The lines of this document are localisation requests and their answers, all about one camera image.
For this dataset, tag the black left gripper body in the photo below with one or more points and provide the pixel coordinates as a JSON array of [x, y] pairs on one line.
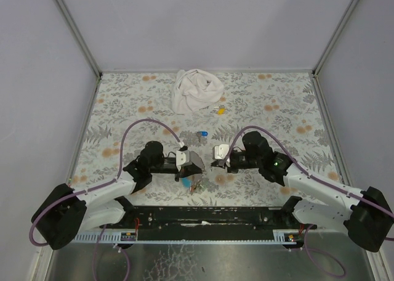
[[180, 172]]

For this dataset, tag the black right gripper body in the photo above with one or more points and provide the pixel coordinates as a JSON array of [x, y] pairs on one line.
[[231, 165]]

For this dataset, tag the blue keyring holder with rings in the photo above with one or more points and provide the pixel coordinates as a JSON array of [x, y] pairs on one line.
[[196, 160]]

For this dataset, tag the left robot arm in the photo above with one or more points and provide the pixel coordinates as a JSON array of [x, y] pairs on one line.
[[66, 212]]

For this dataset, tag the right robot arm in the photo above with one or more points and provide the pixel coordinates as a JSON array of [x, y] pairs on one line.
[[363, 215]]

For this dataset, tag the key with blue tag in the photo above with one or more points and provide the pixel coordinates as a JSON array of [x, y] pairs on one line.
[[202, 133]]

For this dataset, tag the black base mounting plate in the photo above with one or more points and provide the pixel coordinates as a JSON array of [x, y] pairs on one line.
[[206, 224]]

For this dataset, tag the key with yellow tag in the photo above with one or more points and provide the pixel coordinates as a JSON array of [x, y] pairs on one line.
[[220, 109]]

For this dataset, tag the floral patterned table mat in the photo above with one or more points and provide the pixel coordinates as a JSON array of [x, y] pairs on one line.
[[133, 109]]

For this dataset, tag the crumpled white cloth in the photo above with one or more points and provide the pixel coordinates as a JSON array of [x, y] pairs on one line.
[[194, 90]]

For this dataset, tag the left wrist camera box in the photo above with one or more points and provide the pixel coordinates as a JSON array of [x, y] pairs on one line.
[[182, 158]]

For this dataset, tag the white slotted cable duct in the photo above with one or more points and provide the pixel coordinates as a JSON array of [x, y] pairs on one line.
[[107, 236]]

